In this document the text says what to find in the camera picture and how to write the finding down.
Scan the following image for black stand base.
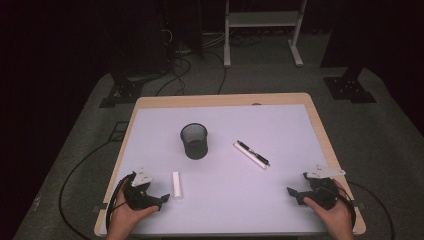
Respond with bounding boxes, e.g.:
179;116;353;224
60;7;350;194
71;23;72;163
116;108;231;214
322;66;378;104
99;78;145;109

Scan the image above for white table mat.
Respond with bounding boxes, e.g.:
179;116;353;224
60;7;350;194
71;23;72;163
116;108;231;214
99;104;358;236

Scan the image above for white cables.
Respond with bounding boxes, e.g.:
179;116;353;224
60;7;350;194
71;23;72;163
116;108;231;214
201;31;228;49

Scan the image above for black mesh pen holder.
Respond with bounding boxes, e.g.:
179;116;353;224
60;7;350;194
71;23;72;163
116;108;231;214
179;122;209;161

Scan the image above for short white cylinder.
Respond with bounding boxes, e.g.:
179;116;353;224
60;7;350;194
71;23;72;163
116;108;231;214
171;171;184;201

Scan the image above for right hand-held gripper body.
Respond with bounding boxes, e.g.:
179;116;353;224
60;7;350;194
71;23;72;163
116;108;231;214
297;164;347;211

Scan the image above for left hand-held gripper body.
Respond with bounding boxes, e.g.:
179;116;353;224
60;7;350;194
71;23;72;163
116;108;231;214
123;167;158;212

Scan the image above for dark equipment cabinet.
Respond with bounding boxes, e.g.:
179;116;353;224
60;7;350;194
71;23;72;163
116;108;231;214
109;0;172;76

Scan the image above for person's left hand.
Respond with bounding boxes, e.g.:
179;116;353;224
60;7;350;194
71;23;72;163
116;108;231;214
105;181;160;240

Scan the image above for tangle of black cables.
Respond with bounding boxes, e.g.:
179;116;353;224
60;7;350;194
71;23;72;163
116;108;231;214
229;33;263;48

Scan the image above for black floor cable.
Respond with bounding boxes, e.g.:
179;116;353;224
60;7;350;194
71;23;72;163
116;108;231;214
213;49;228;95
154;56;193;98
58;131;129;240
346;180;396;240

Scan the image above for right hand-held gripper cable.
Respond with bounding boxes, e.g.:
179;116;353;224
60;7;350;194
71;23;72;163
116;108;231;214
333;184;357;232

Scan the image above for black pen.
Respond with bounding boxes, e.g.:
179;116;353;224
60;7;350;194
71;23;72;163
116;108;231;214
236;140;271;167

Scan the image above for left hand-held gripper cable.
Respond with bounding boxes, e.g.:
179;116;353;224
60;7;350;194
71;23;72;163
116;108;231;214
105;173;134;232

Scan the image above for person's right hand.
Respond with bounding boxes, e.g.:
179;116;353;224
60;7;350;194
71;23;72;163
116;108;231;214
303;179;356;240

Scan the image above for hand-held gripper cable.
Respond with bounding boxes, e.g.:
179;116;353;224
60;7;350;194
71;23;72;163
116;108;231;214
333;184;357;232
105;173;134;232

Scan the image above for white metal stand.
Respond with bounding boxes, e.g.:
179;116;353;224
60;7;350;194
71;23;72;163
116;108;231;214
223;0;308;68

